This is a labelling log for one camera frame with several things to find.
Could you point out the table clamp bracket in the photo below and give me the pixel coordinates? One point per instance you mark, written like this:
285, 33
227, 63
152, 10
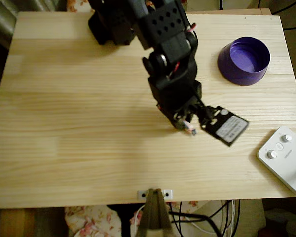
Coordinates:
153, 214

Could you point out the black webcam box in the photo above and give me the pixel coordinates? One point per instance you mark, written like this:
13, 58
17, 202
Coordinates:
229, 128

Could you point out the small metal bracket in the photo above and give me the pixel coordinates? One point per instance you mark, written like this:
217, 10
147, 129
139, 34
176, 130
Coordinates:
140, 195

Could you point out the white device with knobs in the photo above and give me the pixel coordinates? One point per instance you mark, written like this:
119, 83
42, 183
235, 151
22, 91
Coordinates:
286, 160

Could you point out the upholstered sofa backrest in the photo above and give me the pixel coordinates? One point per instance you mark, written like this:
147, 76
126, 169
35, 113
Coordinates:
5, 17

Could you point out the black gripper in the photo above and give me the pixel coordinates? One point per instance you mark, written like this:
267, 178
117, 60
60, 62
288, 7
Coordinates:
179, 111

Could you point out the black stand pole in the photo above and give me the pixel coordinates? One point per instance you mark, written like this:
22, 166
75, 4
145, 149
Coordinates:
125, 222

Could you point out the purple bowl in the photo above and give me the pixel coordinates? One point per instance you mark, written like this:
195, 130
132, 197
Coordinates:
244, 61

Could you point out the pink candy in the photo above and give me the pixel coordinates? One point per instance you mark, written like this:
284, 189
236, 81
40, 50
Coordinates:
190, 129

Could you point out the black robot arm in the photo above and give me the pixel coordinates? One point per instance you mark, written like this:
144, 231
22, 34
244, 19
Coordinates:
162, 32

